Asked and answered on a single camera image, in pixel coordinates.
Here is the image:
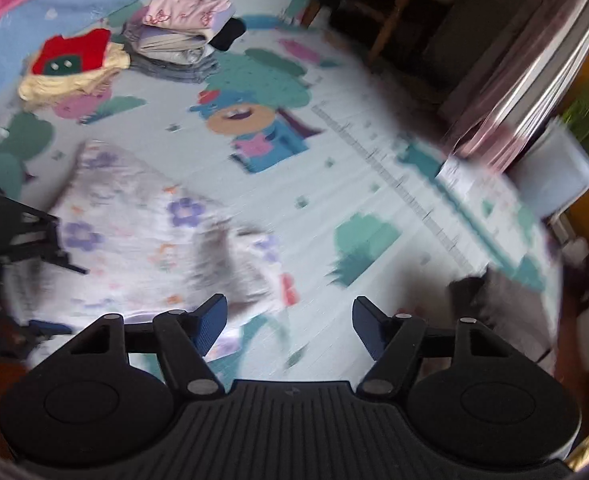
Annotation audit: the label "dark grey cloth at edge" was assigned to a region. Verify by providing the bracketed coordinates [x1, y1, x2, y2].
[447, 268, 556, 364]

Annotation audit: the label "pink grey folded clothes stack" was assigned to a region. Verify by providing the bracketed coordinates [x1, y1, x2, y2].
[122, 0, 247, 84]

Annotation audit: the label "white plastic bin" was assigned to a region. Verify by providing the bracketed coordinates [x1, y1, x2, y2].
[508, 117, 589, 219]

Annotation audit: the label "colourful cartoon play mat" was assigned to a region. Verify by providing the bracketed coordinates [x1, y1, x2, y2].
[0, 13, 560, 385]

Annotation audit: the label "white floral quilted baby garment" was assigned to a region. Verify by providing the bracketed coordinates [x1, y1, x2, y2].
[6, 141, 299, 361]

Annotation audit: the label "red green yellow folded clothes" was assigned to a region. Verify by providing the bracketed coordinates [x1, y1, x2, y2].
[18, 28, 131, 110]

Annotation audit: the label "pink striped curtain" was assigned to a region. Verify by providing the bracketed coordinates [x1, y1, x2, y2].
[441, 0, 589, 172]

